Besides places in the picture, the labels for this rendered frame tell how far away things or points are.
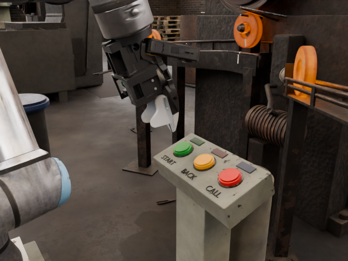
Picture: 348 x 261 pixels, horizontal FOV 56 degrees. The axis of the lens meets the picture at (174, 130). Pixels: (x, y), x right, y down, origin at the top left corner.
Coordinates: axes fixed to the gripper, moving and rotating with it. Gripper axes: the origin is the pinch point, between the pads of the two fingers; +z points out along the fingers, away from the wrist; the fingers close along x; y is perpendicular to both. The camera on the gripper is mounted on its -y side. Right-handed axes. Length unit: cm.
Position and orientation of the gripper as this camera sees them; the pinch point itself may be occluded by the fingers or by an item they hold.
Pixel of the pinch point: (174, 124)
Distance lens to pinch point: 65.9
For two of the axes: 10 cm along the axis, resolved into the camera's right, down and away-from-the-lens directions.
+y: -8.0, 4.9, -3.5
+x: 5.3, 2.8, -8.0
